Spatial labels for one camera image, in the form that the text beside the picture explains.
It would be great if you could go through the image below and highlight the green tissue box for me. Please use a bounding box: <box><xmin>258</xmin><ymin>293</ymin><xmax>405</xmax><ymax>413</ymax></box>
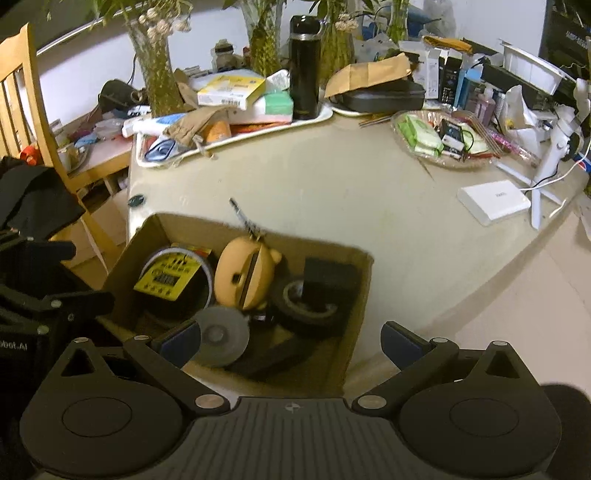
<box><xmin>256</xmin><ymin>91</ymin><xmax>294</xmax><ymax>123</ymax></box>

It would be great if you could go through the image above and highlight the white tray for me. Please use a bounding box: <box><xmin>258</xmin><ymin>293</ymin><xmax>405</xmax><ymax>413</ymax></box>
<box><xmin>135</xmin><ymin>68</ymin><xmax>335</xmax><ymax>169</ymax></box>

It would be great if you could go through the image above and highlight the white gimbal stand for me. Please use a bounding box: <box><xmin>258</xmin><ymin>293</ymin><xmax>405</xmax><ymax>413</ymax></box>
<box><xmin>495</xmin><ymin>78</ymin><xmax>590</xmax><ymax>230</ymax></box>

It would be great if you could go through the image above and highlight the beige drawstring bag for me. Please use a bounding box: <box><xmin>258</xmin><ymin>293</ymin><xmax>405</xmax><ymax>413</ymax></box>
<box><xmin>163</xmin><ymin>106</ymin><xmax>231</xmax><ymax>147</ymax></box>

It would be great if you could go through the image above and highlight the glass snack plate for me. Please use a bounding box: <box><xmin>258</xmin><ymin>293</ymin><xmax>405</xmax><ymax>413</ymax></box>
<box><xmin>390</xmin><ymin>110</ymin><xmax>503</xmax><ymax>171</ymax></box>

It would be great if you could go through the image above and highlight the left glass vase plant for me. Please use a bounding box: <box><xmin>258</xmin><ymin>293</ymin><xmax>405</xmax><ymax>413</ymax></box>
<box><xmin>45</xmin><ymin>0</ymin><xmax>195</xmax><ymax>119</ymax></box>

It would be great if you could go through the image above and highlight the black thermos bottle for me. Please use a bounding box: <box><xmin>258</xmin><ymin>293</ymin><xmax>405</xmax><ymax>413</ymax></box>
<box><xmin>290</xmin><ymin>15</ymin><xmax>322</xmax><ymax>120</ymax></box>

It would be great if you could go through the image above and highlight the green round cap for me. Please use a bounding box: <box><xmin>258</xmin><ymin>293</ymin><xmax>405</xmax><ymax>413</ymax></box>
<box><xmin>127</xmin><ymin>194</ymin><xmax>145</xmax><ymax>208</ymax></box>

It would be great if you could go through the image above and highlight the right glass vase plant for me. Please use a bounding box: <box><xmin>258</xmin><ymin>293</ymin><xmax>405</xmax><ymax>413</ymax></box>
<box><xmin>310</xmin><ymin>0</ymin><xmax>368</xmax><ymax>87</ymax></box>

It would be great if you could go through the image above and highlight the yellow black device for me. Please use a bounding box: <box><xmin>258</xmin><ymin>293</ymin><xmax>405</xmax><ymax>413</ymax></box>
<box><xmin>133</xmin><ymin>249</ymin><xmax>211</xmax><ymax>321</ymax></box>

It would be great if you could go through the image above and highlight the middle glass vase plant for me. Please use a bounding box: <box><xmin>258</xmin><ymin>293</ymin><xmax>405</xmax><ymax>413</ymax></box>
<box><xmin>222</xmin><ymin>0</ymin><xmax>286</xmax><ymax>77</ymax></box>

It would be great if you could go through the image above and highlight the brown cardboard box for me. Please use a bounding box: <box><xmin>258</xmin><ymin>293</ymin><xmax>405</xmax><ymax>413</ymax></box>
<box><xmin>104</xmin><ymin>213</ymin><xmax>373</xmax><ymax>397</ymax></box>

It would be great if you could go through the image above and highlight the black zip case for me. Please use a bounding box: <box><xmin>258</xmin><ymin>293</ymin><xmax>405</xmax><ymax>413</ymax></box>
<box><xmin>332</xmin><ymin>79</ymin><xmax>426</xmax><ymax>113</ymax></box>

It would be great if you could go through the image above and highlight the tan pig-shaped pouch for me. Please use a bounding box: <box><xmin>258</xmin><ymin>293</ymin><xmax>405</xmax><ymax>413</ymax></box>
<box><xmin>213</xmin><ymin>197</ymin><xmax>284</xmax><ymax>312</ymax></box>

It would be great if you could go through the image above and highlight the glass vase plant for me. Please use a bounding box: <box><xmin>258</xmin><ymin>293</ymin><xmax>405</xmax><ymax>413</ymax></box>
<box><xmin>310</xmin><ymin>0</ymin><xmax>368</xmax><ymax>87</ymax></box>
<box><xmin>222</xmin><ymin>0</ymin><xmax>286</xmax><ymax>77</ymax></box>
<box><xmin>45</xmin><ymin>0</ymin><xmax>195</xmax><ymax>119</ymax></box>

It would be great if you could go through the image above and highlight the white power bank box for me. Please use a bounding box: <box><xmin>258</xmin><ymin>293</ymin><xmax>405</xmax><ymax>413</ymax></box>
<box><xmin>457</xmin><ymin>180</ymin><xmax>531</xmax><ymax>226</ymax></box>

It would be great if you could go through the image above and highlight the brown paper envelope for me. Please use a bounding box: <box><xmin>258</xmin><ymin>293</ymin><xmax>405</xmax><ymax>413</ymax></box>
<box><xmin>325</xmin><ymin>53</ymin><xmax>412</xmax><ymax>98</ymax></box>

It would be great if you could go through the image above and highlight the yellow white box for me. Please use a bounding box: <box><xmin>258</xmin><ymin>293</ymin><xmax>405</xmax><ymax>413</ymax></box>
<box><xmin>197</xmin><ymin>75</ymin><xmax>266</xmax><ymax>111</ymax></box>

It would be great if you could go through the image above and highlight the white foil container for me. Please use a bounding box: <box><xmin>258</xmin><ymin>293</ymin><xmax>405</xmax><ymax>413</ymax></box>
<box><xmin>501</xmin><ymin>41</ymin><xmax>576</xmax><ymax>95</ymax></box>

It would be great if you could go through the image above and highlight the wooden chair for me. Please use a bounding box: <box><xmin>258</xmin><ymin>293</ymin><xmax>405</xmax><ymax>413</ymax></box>
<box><xmin>0</xmin><ymin>22</ymin><xmax>123</xmax><ymax>273</ymax></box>

